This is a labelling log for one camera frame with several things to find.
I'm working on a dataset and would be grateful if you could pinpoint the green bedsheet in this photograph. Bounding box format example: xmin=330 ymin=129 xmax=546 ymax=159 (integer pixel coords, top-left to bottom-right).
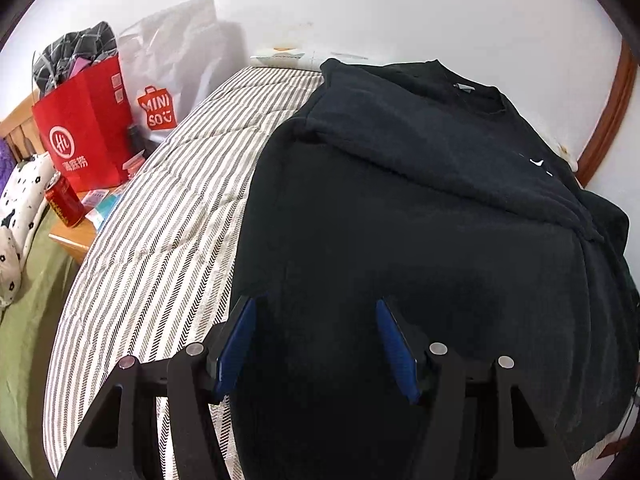
xmin=0 ymin=205 xmax=83 ymax=461

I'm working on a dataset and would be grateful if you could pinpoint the wooden headboard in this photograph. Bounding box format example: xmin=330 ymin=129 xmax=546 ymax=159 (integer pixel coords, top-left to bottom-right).
xmin=0 ymin=97 xmax=48 ymax=163

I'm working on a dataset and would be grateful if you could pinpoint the red drink can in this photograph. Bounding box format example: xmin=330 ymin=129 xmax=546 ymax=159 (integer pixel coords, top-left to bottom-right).
xmin=44 ymin=172 xmax=86 ymax=229

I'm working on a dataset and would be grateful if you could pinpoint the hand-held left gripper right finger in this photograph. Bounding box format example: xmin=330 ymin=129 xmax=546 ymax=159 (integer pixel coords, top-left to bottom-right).
xmin=376 ymin=299 xmax=576 ymax=480

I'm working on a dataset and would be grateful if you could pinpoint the red paper bag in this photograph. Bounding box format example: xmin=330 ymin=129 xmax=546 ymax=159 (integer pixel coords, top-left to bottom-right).
xmin=32 ymin=55 xmax=135 ymax=193

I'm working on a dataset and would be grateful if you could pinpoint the purple cloth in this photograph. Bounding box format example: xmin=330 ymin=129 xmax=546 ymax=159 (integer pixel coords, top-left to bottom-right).
xmin=0 ymin=137 xmax=18 ymax=196

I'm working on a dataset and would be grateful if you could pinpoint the wooden nightstand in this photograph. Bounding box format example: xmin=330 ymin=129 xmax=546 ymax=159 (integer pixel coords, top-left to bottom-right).
xmin=48 ymin=180 xmax=126 ymax=266

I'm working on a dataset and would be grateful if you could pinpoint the pink small packet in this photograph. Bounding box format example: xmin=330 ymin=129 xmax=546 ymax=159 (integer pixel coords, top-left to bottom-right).
xmin=120 ymin=152 xmax=146 ymax=178

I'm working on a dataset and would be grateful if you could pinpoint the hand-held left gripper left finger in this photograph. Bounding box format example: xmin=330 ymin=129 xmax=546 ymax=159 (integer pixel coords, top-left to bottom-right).
xmin=57 ymin=296 xmax=258 ymax=480

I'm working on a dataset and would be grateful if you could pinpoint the black sweater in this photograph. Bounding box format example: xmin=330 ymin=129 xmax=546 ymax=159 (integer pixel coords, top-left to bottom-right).
xmin=231 ymin=58 xmax=640 ymax=480

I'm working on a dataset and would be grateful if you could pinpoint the white spotted pillow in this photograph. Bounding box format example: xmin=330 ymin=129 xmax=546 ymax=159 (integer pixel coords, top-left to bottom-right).
xmin=0 ymin=152 xmax=58 ymax=308

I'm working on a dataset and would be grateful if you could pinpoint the brown wooden door frame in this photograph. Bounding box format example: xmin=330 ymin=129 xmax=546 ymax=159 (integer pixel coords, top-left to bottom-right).
xmin=575 ymin=37 xmax=638 ymax=188

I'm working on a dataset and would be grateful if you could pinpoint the light blue packet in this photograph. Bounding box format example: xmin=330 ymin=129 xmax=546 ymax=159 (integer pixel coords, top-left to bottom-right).
xmin=80 ymin=187 xmax=123 ymax=231

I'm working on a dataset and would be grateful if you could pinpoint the white plastic bag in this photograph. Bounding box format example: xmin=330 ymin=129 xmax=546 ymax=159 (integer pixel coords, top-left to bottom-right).
xmin=117 ymin=0 xmax=251 ymax=146

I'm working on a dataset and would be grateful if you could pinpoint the white patterned pillow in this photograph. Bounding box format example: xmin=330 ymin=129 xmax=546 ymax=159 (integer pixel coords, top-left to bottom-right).
xmin=249 ymin=47 xmax=331 ymax=72

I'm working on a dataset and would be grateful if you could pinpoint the dark plaid cloth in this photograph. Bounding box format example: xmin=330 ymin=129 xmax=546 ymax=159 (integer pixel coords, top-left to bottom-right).
xmin=31 ymin=21 xmax=118 ymax=97

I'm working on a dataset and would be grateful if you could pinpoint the striped grey white mattress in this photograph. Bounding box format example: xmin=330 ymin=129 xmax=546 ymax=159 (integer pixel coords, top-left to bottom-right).
xmin=42 ymin=66 xmax=631 ymax=480

